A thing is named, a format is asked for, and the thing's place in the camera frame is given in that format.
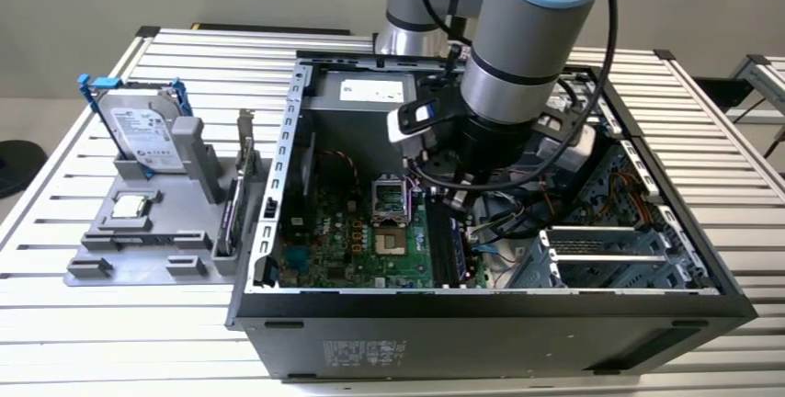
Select black RAM slot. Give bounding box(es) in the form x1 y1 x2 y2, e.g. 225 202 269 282
443 206 461 289
426 187 447 289
433 194 455 289

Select hard disk in blue carrier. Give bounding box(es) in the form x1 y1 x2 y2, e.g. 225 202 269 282
77 74 197 180

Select silver expansion slot cover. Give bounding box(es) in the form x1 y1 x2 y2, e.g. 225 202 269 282
541 225 643 238
549 254 672 266

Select grey metal drive cage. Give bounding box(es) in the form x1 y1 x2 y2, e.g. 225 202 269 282
539 70 617 141

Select black graphics card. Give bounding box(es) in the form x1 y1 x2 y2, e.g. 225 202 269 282
214 109 258 260

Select black cable bundle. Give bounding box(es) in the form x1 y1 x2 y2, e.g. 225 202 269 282
472 194 557 242

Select CPU socket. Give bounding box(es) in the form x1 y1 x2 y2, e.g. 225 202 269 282
373 226 412 255

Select red orange power wires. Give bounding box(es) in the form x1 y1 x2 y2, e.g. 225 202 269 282
604 170 657 235

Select black case fan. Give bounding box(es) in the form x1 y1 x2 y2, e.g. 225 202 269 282
282 132 320 233

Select grey plastic parts rack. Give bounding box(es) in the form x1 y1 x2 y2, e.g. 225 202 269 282
63 116 276 289

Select silver CPU chip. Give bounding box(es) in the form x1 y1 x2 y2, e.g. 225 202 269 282
110 195 149 220

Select black round stand base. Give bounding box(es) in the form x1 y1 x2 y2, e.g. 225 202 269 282
0 139 50 199

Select thin metal locking lever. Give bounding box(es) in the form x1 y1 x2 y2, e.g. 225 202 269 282
404 179 416 231

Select metal slat side table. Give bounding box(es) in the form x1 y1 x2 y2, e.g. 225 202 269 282
726 53 785 125

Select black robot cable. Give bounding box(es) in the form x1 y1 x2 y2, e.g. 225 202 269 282
408 0 620 189

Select blue motherboard connector block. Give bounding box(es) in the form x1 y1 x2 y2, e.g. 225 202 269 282
282 245 310 275

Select grey power supply unit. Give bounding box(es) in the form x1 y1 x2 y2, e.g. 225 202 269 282
304 70 422 177

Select green motherboard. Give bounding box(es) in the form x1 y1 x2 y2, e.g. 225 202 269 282
273 176 492 291

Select metal socket cover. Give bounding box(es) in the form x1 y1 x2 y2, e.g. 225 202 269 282
372 175 410 228

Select black open PC case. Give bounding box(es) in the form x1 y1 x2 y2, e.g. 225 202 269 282
224 50 763 384

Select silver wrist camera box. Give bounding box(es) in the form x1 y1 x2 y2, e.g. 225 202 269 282
532 128 597 173
385 97 443 144

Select blue data cable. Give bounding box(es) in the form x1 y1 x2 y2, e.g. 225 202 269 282
469 244 515 258

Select red black fan wire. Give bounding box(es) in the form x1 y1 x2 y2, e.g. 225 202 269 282
313 149 365 199

